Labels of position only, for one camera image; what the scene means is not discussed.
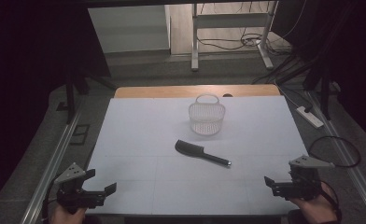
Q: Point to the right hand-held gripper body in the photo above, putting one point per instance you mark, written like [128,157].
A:
[302,186]

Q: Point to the black floor plate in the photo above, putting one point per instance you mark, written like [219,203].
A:
[80,134]

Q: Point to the white plastic basket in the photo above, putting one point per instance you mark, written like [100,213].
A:
[206,121]

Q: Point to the white power strip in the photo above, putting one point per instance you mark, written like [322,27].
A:
[310,117]

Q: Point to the white table mat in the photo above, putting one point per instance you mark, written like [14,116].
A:
[147,130]

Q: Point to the black tripod stand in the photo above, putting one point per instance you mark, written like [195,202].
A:
[69,99]
[326,93]

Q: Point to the person's right hand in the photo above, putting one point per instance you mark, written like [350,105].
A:
[319,210]

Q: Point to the aluminium rail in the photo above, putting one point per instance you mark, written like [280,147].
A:
[352,168]
[52,168]

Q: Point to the black comb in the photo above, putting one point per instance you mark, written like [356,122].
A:
[190,149]

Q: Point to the white metal stand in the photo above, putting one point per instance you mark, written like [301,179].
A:
[231,21]

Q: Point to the dark round table grommet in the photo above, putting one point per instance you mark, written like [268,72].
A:
[228,95]

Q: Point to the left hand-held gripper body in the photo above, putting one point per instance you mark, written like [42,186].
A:
[75,196]

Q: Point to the black plug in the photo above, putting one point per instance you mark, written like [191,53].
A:
[308,109]

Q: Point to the person's left hand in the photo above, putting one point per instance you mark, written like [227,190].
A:
[67,218]

